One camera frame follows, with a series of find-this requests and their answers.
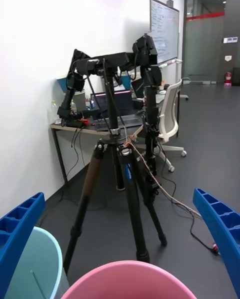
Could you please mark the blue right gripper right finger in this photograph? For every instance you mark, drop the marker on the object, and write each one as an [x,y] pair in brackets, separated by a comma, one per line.
[222,224]

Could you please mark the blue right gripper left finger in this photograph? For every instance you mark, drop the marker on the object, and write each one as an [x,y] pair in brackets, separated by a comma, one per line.
[15,234]

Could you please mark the black jointed arm device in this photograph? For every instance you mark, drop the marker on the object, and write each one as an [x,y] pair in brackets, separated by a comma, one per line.
[146,51]

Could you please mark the pale blue plastic bin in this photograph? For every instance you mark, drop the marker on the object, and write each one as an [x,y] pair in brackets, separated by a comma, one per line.
[37,261]

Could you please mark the black tripod with blue label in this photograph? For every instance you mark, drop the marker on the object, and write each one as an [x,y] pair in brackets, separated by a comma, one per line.
[135,204]

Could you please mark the wooden desk with black legs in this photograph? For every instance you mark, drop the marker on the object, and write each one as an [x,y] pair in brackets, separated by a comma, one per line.
[58,131]

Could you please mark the white office chair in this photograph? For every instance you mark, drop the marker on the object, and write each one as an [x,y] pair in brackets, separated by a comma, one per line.
[168,114]

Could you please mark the clear bottle with green cap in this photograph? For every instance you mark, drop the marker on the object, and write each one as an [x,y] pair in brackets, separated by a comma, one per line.
[54,111]

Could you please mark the small red object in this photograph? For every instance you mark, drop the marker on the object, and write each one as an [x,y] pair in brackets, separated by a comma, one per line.
[84,122]

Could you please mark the red fire extinguisher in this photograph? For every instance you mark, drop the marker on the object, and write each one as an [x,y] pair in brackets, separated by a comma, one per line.
[227,78]

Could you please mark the black laptop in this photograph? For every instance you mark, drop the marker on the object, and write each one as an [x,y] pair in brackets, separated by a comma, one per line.
[125,104]

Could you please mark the whiteboard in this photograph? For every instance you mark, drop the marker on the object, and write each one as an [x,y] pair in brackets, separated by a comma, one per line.
[163,29]

